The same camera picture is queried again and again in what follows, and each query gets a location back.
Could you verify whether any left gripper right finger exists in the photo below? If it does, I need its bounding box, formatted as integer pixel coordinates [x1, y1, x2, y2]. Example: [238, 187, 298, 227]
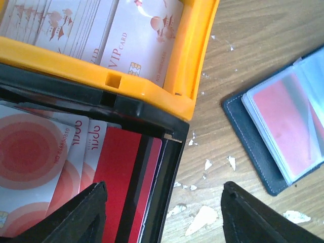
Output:
[221, 181, 323, 242]

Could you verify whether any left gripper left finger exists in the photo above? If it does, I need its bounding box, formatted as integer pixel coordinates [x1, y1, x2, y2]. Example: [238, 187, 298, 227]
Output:
[1, 181, 108, 243]

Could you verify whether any black bin with red cards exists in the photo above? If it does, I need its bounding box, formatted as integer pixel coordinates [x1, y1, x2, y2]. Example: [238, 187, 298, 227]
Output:
[1, 64, 189, 242]

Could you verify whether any navy blue card holder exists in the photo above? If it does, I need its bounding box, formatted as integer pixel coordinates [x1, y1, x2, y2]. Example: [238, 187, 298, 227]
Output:
[222, 48, 323, 196]

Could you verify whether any red white card stack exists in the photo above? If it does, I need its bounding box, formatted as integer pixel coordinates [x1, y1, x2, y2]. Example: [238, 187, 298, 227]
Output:
[1, 100, 162, 242]

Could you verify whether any orange bin with cards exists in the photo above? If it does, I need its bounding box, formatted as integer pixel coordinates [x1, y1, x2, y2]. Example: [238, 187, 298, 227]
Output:
[1, 1, 219, 121]

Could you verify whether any white vip card stack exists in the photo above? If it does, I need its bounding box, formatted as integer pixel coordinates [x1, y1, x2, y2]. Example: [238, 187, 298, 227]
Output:
[1, 0, 184, 87]

